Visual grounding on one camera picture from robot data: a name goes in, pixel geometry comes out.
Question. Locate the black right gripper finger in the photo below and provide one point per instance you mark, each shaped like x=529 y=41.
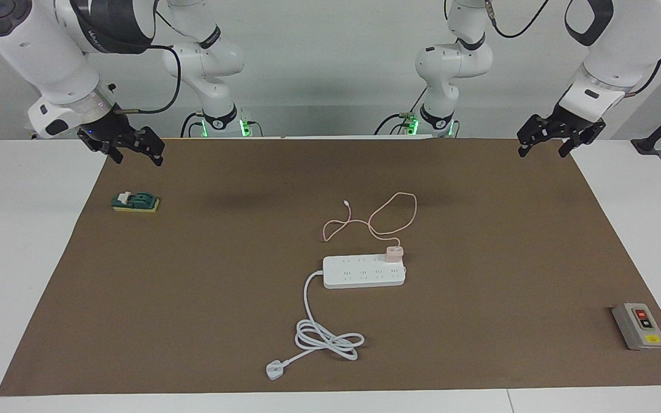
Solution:
x=116 y=155
x=155 y=150

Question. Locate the pink charger adapter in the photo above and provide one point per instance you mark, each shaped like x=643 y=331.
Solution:
x=394 y=254

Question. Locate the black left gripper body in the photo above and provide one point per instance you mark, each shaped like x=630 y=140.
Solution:
x=568 y=125

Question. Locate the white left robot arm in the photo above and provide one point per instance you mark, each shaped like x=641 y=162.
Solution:
x=623 y=46

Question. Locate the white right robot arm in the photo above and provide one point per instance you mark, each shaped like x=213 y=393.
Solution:
x=38 y=51

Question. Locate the grey push button box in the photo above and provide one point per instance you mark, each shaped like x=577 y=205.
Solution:
x=640 y=327

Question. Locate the brown table mat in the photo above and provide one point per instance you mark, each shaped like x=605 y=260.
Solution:
x=193 y=287

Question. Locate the white power strip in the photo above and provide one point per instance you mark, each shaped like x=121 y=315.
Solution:
x=359 y=273

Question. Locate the green knife switch yellow base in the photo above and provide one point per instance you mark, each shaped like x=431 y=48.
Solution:
x=141 y=201

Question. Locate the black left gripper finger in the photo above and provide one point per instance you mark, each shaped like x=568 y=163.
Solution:
x=530 y=133
x=570 y=144

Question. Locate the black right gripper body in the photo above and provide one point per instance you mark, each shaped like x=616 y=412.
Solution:
x=109 y=132

